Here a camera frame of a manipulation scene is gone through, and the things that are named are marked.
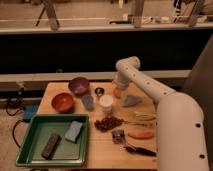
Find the dark brown block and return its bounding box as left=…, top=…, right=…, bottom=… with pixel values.
left=41, top=133, right=61, bottom=159

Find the bunch of dark grapes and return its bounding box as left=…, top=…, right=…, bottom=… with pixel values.
left=94, top=116, right=123, bottom=132

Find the orange apple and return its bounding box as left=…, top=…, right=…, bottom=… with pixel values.
left=113, top=87, right=121, bottom=98

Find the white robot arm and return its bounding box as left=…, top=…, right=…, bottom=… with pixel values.
left=114, top=56, right=210, bottom=171

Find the yellow banana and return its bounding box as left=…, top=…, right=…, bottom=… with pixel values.
left=135, top=112, right=156, bottom=121

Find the green plastic tray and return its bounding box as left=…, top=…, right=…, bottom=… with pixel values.
left=16, top=114, right=89, bottom=168

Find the metal fork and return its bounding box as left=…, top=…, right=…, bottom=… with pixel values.
left=124, top=121, right=153, bottom=128

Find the blue sponge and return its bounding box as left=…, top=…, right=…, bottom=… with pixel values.
left=65, top=121, right=83, bottom=142

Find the purple bowl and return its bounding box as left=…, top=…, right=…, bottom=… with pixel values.
left=68, top=77, right=90, bottom=96

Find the small black round cup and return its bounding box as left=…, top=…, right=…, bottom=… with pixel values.
left=95, top=87, right=105, bottom=96

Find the black cable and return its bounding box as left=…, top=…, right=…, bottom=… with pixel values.
left=5, top=97, right=25, bottom=117

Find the wooden board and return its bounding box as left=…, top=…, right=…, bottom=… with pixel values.
left=37, top=82, right=157, bottom=171

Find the orange carrot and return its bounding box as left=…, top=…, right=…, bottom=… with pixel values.
left=128, top=132, right=154, bottom=140

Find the blue box on floor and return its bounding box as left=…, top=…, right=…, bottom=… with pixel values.
left=22, top=105, right=38, bottom=122

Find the black handled spatula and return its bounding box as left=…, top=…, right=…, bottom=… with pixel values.
left=111, top=129, right=158, bottom=158

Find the white paper cup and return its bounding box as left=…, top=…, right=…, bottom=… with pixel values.
left=99, top=95, right=114, bottom=114

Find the orange bowl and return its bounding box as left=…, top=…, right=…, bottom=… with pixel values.
left=51, top=93, right=74, bottom=113

